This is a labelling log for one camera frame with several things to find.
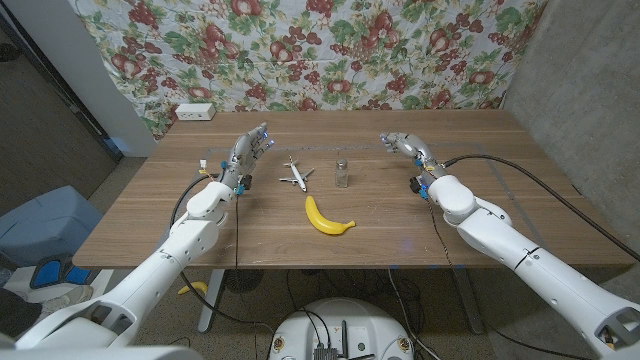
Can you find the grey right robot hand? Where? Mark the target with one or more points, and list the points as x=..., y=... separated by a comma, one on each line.
x=415, y=147

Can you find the small yellow floor banana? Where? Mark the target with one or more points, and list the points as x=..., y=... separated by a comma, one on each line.
x=196, y=286

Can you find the white robot torso base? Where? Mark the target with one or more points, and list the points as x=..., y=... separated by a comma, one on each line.
x=345, y=320

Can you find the floral fruit print backdrop cloth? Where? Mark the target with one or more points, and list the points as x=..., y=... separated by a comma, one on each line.
x=310, y=55

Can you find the clear glass salt shaker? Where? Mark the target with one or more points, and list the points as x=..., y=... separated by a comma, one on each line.
x=341, y=176

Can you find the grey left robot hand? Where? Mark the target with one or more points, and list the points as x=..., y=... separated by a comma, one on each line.
x=242, y=154

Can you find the grey shoe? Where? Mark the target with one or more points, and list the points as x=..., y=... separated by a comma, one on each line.
x=67, y=300

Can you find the round black floor disc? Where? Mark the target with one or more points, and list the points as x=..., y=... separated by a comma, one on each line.
x=244, y=280

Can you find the blue foot pedal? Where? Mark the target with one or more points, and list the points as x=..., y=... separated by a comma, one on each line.
x=47, y=272

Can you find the white table leg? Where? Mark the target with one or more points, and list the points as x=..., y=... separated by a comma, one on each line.
x=212, y=300

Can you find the white power strip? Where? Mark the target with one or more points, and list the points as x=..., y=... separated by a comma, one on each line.
x=195, y=112

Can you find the grey-blue plastic bin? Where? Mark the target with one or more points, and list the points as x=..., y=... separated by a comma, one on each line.
x=47, y=225

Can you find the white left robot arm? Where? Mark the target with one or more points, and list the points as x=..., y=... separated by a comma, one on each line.
x=160, y=265

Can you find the white toy airplane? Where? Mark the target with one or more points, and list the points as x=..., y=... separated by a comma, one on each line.
x=298, y=176

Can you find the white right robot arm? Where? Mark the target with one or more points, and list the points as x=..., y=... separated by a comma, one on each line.
x=540, y=270

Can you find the grey table leg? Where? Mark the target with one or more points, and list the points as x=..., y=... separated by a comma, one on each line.
x=470, y=305

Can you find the yellow toy banana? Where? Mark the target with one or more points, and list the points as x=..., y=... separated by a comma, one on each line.
x=320, y=222

